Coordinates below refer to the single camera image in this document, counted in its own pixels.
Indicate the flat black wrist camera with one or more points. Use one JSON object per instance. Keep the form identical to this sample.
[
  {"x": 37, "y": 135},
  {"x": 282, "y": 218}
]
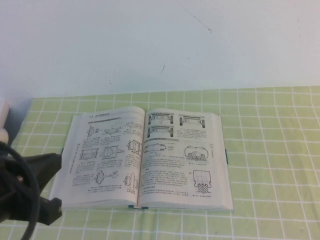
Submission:
[{"x": 52, "y": 211}]

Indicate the white technical book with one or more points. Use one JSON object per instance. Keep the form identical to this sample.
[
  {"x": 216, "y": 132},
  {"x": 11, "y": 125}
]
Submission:
[{"x": 175, "y": 162}]

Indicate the green white checked tablecloth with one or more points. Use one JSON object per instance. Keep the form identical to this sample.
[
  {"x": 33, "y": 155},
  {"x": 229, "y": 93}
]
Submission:
[{"x": 270, "y": 162}]

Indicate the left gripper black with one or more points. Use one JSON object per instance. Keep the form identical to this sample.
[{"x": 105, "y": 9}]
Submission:
[{"x": 15, "y": 197}]

